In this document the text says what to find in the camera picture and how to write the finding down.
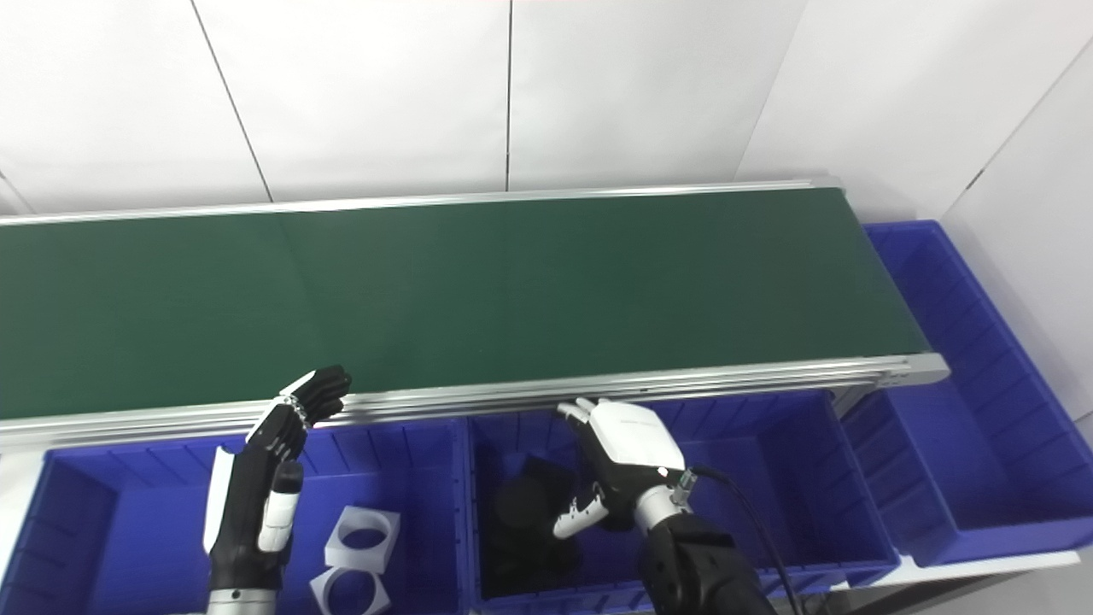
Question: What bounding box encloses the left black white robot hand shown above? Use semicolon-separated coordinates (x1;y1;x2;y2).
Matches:
202;365;353;590

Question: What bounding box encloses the large empty blue bin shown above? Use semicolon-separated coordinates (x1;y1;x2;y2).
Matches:
841;220;1093;566

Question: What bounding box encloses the white square ring part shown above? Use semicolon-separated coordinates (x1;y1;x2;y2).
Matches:
324;506;401;571
309;565;392;615

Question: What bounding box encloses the blue bin with black parts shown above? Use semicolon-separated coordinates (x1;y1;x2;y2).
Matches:
465;389;903;615

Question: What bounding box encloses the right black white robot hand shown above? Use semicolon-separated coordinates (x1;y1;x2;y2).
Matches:
551;397;688;539

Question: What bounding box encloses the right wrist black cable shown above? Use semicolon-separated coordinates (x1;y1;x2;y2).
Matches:
670;466;808;615

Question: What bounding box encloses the aluminium conveyor leg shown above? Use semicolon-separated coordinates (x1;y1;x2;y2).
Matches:
833;384;882;421

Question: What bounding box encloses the blue bin with white parts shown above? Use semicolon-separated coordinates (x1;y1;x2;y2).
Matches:
0;419;475;615

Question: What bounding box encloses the green conveyor belt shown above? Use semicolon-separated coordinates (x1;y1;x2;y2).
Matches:
0;178;950;454
0;188;932;419

